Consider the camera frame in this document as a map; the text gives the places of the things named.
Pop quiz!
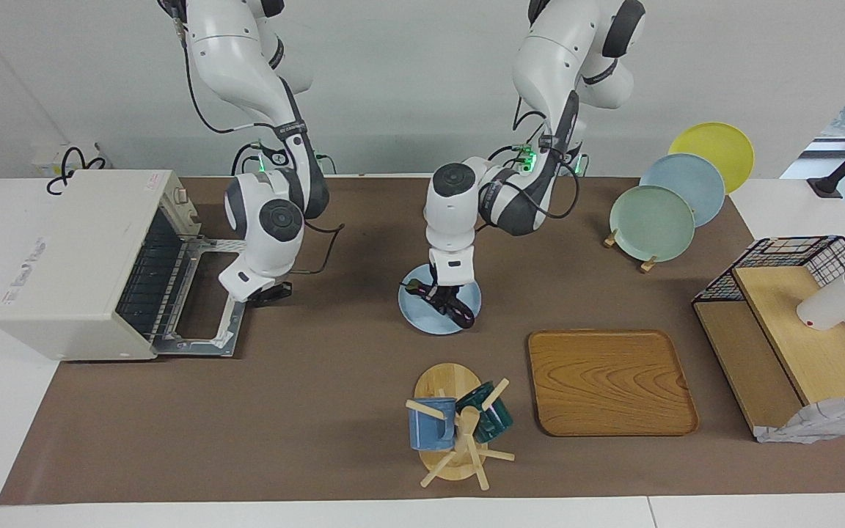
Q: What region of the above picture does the black coiled cable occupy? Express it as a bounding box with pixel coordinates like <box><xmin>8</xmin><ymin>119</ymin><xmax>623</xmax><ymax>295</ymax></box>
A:
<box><xmin>45</xmin><ymin>146</ymin><xmax>109</xmax><ymax>196</ymax></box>

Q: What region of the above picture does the white power strip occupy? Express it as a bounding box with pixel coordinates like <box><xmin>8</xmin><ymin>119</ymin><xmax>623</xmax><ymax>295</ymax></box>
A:
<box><xmin>32</xmin><ymin>142</ymin><xmax>109</xmax><ymax>178</ymax></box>

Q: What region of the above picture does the wooden mug tree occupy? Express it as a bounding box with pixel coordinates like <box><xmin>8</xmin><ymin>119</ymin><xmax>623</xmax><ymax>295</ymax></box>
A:
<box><xmin>405</xmin><ymin>362</ymin><xmax>516</xmax><ymax>491</ymax></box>

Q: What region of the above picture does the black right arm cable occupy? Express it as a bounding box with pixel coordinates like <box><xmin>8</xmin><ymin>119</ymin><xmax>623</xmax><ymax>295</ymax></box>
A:
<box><xmin>289</xmin><ymin>220</ymin><xmax>346</xmax><ymax>276</ymax></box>

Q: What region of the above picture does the yellow plate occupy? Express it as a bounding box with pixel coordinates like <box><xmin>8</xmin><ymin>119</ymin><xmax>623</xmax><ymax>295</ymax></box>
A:
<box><xmin>667</xmin><ymin>121</ymin><xmax>756</xmax><ymax>196</ymax></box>

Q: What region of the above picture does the blue mug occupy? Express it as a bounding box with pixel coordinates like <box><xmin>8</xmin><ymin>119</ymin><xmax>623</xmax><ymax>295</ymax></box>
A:
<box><xmin>407</xmin><ymin>397</ymin><xmax>458</xmax><ymax>452</ymax></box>

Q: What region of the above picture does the pale green plate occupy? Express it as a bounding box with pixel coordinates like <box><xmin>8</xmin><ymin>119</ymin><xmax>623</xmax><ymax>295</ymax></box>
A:
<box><xmin>608</xmin><ymin>184</ymin><xmax>697</xmax><ymax>263</ymax></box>

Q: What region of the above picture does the wooden shelf with wire mesh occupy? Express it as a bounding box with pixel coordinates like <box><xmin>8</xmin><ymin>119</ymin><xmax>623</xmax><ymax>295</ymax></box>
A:
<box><xmin>691</xmin><ymin>235</ymin><xmax>845</xmax><ymax>445</ymax></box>

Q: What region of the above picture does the dark purple eggplant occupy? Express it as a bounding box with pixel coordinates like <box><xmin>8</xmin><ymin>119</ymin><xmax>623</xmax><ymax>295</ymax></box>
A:
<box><xmin>406</xmin><ymin>280</ymin><xmax>477</xmax><ymax>329</ymax></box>

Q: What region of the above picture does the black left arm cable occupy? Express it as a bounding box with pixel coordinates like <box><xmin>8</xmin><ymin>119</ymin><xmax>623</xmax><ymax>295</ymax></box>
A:
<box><xmin>487</xmin><ymin>95</ymin><xmax>582</xmax><ymax>222</ymax></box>

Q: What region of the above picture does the white cup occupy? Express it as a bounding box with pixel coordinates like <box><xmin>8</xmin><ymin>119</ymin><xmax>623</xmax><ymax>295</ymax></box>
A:
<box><xmin>796</xmin><ymin>270</ymin><xmax>845</xmax><ymax>331</ymax></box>

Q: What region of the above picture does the dark green mug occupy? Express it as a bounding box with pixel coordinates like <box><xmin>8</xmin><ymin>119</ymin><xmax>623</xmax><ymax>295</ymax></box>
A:
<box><xmin>456</xmin><ymin>381</ymin><xmax>514</xmax><ymax>444</ymax></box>

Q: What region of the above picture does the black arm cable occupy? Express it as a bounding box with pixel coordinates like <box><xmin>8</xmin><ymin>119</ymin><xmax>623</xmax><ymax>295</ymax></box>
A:
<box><xmin>289</xmin><ymin>220</ymin><xmax>346</xmax><ymax>276</ymax></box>
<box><xmin>487</xmin><ymin>95</ymin><xmax>582</xmax><ymax>222</ymax></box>

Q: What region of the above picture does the glass oven door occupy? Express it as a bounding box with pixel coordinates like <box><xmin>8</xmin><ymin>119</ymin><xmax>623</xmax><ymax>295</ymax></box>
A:
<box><xmin>145</xmin><ymin>235</ymin><xmax>263</xmax><ymax>359</ymax></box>

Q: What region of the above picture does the cream toaster oven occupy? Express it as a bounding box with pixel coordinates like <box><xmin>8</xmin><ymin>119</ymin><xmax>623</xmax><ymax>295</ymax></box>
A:
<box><xmin>0</xmin><ymin>169</ymin><xmax>202</xmax><ymax>362</ymax></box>

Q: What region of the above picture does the brown table mat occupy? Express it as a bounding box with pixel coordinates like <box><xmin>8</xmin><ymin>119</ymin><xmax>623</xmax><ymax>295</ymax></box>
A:
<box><xmin>0</xmin><ymin>175</ymin><xmax>845</xmax><ymax>506</ymax></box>

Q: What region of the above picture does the pale blue smooth plate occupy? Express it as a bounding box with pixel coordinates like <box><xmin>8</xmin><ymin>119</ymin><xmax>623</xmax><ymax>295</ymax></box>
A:
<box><xmin>638</xmin><ymin>153</ymin><xmax>726</xmax><ymax>229</ymax></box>

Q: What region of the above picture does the wooden plate rack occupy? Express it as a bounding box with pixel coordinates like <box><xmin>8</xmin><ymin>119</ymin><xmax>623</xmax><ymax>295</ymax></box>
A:
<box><xmin>602</xmin><ymin>227</ymin><xmax>660</xmax><ymax>274</ymax></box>

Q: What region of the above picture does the wooden serving tray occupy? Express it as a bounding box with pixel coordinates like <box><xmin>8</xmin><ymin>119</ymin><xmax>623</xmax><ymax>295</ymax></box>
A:
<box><xmin>527</xmin><ymin>329</ymin><xmax>700</xmax><ymax>439</ymax></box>

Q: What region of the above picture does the light blue ringed plate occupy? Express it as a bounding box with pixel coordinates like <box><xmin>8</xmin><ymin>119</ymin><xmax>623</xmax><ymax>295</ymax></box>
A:
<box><xmin>397</xmin><ymin>263</ymin><xmax>483</xmax><ymax>337</ymax></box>

